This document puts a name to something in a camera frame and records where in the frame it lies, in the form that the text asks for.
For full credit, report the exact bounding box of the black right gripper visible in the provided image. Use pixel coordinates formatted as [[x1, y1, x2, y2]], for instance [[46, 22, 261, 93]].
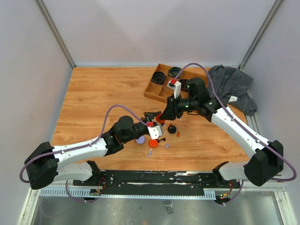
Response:
[[159, 93, 198, 120]]

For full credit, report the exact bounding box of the orange earbud case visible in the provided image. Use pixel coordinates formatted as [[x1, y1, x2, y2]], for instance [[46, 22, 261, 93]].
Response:
[[148, 139, 159, 148], [155, 114, 165, 124]]

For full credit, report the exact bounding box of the purple earbud case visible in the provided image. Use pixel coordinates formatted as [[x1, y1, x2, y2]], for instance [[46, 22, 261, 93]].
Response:
[[135, 136, 146, 145]]

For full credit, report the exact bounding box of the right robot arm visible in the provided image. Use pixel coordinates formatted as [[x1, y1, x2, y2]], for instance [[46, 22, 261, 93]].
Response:
[[160, 77, 284, 188]]

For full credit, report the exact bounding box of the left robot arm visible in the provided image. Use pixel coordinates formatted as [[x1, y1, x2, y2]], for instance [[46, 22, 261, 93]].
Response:
[[21, 112, 163, 190]]

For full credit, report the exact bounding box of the black earbud case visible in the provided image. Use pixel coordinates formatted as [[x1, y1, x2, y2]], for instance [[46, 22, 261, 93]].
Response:
[[167, 125, 177, 134]]

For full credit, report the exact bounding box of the wooden compartment tray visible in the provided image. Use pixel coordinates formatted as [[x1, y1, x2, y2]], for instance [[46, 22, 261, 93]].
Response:
[[144, 63, 208, 103]]

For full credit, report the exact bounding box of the dark red rolled belt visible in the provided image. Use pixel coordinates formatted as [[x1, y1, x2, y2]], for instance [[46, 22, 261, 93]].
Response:
[[179, 79, 188, 92]]

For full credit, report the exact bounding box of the green rolled belt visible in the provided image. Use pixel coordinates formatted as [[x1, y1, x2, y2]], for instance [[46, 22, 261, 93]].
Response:
[[168, 67, 181, 78]]

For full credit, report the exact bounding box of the grey crumpled cloth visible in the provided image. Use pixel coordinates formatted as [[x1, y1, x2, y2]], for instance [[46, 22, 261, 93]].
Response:
[[207, 65, 257, 116]]

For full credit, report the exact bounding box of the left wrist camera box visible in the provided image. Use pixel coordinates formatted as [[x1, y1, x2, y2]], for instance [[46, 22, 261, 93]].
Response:
[[148, 124, 164, 140]]

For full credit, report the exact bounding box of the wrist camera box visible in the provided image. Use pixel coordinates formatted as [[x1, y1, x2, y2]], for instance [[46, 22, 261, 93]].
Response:
[[167, 79, 181, 98], [148, 124, 164, 140]]

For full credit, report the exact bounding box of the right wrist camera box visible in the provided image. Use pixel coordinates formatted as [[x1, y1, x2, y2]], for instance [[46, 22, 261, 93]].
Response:
[[167, 79, 181, 98]]

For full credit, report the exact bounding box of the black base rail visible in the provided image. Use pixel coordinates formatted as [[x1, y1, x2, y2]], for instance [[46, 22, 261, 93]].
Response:
[[72, 170, 240, 198]]

